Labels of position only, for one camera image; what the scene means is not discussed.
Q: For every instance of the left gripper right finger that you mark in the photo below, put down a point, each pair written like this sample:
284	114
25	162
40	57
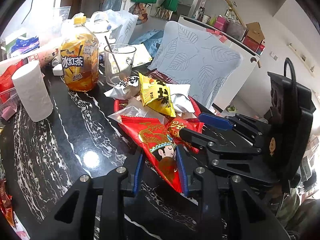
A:
200	183

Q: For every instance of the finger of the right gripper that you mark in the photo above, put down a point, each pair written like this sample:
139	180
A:
214	150
245	126

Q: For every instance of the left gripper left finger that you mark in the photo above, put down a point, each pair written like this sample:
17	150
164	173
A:
121	182

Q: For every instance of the large red cartoon snack bag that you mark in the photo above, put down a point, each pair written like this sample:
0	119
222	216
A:
158	145

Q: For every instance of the white foil snack packet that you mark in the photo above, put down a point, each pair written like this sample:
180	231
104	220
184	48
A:
180	98

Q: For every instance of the yellow snack packet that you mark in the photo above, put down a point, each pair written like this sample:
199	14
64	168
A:
156	95

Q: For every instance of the clear plastic snack bag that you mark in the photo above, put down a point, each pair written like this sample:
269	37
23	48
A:
136	109

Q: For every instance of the grey leaf pattern cushion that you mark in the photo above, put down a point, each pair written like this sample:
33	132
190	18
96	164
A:
179	58

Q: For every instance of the dark red snack packet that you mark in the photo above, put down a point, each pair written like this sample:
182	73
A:
155	74

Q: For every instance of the yellow smiley paper bag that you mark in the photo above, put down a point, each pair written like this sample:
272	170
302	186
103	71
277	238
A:
141	56

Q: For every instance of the glass cup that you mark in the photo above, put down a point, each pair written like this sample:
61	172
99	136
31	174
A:
128	52

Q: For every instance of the iced tea bottle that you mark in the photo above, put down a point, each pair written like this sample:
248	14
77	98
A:
79	54

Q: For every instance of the white paper towel roll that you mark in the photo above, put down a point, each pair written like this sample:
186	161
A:
31	89

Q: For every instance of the metal spoon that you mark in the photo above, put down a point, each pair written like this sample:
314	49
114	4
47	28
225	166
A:
115	66

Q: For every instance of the green tote bag right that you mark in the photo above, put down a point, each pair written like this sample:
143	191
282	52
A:
170	5

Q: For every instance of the colourful patterned bag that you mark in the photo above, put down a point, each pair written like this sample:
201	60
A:
140	9

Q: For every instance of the white kettle teapot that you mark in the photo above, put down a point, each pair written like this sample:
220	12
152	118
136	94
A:
101	29

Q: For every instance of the blue tissue pack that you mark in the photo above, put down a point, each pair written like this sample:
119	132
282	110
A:
24	46

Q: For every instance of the white refrigerator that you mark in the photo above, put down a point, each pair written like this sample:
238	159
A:
30	12

